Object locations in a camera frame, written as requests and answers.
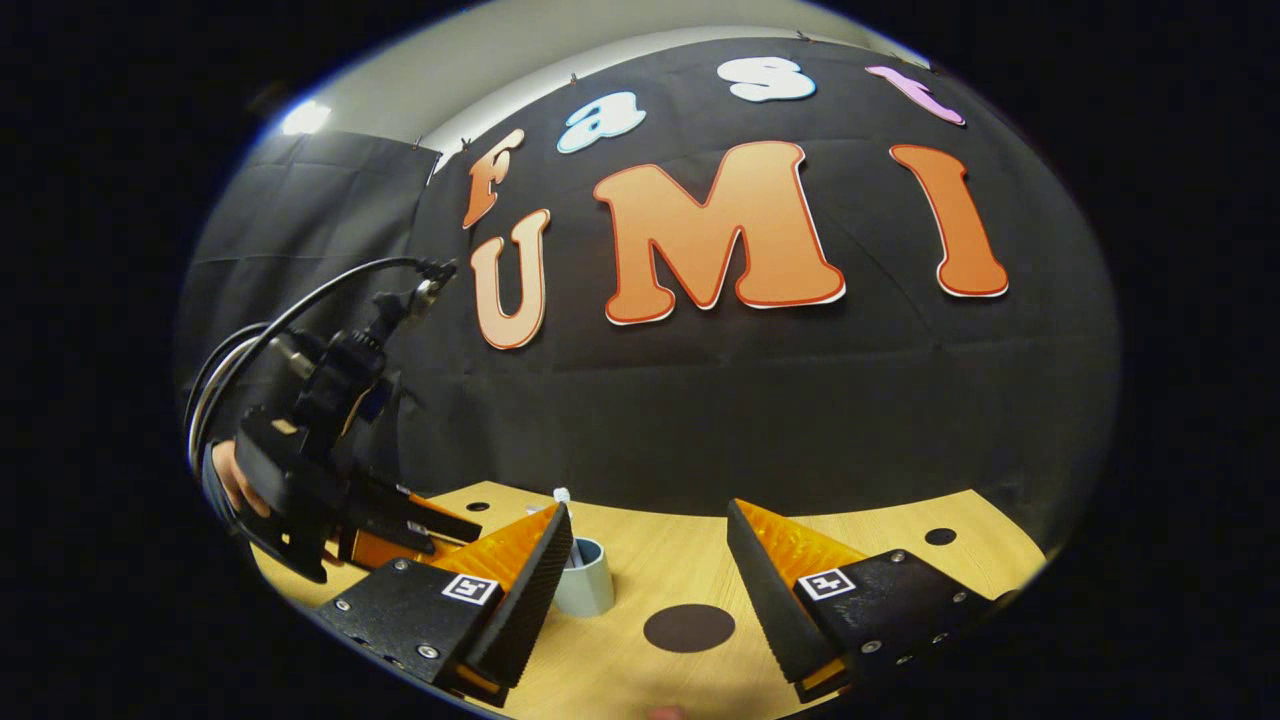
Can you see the black backdrop cloth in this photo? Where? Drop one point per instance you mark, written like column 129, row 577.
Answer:
column 700, row 420

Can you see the dark round coaster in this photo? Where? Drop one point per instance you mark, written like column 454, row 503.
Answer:
column 688, row 628

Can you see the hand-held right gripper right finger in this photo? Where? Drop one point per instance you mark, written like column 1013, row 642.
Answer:
column 775, row 610

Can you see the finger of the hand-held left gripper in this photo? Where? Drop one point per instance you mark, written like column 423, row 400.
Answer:
column 400, row 510
column 365, row 550

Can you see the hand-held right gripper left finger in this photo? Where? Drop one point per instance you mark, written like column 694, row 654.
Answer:
column 530, row 610

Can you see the wooden desktop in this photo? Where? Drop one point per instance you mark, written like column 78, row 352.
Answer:
column 660, row 560

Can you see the white toothpaste tube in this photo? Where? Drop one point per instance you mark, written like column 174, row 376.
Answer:
column 562, row 495

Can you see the ceiling light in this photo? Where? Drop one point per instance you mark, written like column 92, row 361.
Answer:
column 305, row 117

